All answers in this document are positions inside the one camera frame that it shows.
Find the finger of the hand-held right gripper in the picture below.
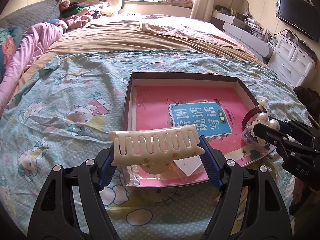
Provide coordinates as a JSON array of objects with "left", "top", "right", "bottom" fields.
[
  {"left": 276, "top": 119, "right": 320, "bottom": 143},
  {"left": 253, "top": 122, "right": 320, "bottom": 156}
]

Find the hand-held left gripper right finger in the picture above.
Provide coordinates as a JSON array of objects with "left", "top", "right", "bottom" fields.
[{"left": 199, "top": 135, "right": 293, "bottom": 240}]

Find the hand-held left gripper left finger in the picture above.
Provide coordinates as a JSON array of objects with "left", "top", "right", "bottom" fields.
[{"left": 26, "top": 146, "right": 120, "bottom": 240}]

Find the white pearl hair accessory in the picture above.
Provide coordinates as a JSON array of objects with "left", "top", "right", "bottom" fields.
[{"left": 251, "top": 112, "right": 280, "bottom": 147}]

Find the clear bag of dark beads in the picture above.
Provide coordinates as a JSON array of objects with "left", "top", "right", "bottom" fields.
[{"left": 241, "top": 127, "right": 269, "bottom": 153}]

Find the red strap wristwatch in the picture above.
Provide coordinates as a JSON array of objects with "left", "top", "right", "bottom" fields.
[{"left": 241, "top": 105, "right": 267, "bottom": 130}]

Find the white jewelry card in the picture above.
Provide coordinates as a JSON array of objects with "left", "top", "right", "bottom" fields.
[{"left": 174, "top": 159, "right": 203, "bottom": 177}]

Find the cream hair claw clip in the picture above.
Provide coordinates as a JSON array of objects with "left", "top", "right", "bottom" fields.
[{"left": 109, "top": 125, "right": 204, "bottom": 175}]

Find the dark cardboard box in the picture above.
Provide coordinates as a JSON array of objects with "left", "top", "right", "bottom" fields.
[{"left": 124, "top": 71, "right": 277, "bottom": 188}]

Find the dark fluffy object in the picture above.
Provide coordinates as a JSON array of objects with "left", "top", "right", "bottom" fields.
[{"left": 292, "top": 86, "right": 320, "bottom": 120}]

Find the white drawer dresser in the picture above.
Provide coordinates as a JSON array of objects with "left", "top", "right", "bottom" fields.
[{"left": 269, "top": 34, "right": 315, "bottom": 88}]

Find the cartoon cat printed blanket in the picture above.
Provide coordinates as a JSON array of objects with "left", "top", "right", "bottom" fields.
[{"left": 0, "top": 51, "right": 313, "bottom": 240}]

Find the white low cabinet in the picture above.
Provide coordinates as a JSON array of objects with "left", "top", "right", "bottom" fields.
[{"left": 211, "top": 7, "right": 275, "bottom": 58}]

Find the black flat television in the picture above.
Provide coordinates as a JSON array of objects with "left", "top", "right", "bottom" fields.
[{"left": 276, "top": 0, "right": 320, "bottom": 42}]

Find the brown bed sheet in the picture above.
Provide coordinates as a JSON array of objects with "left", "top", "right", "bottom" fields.
[{"left": 19, "top": 15, "right": 260, "bottom": 85}]

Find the pink floral cloth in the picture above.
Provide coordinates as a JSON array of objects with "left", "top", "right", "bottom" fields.
[{"left": 140, "top": 21, "right": 240, "bottom": 47}]

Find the pink blanket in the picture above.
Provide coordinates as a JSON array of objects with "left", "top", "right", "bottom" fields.
[{"left": 0, "top": 21, "right": 64, "bottom": 115}]

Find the pile of clothes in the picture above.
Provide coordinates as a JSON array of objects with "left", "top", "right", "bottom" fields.
[{"left": 60, "top": 0, "right": 118, "bottom": 29}]

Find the dark floral quilt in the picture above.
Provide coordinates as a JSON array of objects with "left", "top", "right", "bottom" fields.
[{"left": 0, "top": 26, "right": 25, "bottom": 67}]

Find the grey quilted pillow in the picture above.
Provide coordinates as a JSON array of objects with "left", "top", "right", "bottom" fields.
[{"left": 6, "top": 0, "right": 63, "bottom": 28}]

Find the wavy frame mirror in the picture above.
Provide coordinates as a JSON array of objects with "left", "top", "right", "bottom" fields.
[{"left": 230, "top": 0, "right": 250, "bottom": 14}]

